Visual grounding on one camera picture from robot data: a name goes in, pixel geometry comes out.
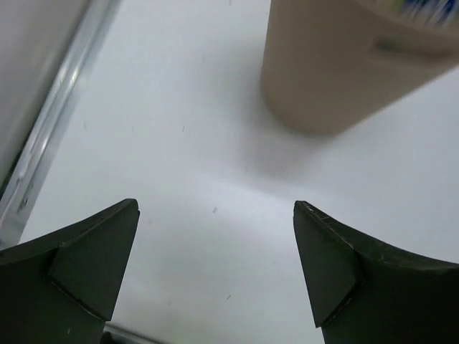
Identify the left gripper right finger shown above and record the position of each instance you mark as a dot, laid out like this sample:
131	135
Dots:
363	290

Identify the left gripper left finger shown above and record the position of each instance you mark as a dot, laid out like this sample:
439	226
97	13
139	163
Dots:
63	287

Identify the green blue label bottle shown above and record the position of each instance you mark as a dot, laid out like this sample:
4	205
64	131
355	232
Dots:
436	13

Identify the tan cylindrical waste bin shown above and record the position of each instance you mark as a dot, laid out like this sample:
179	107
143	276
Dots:
328	65

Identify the left aluminium frame rail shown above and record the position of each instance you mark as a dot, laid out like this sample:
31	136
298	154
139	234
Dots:
36	157

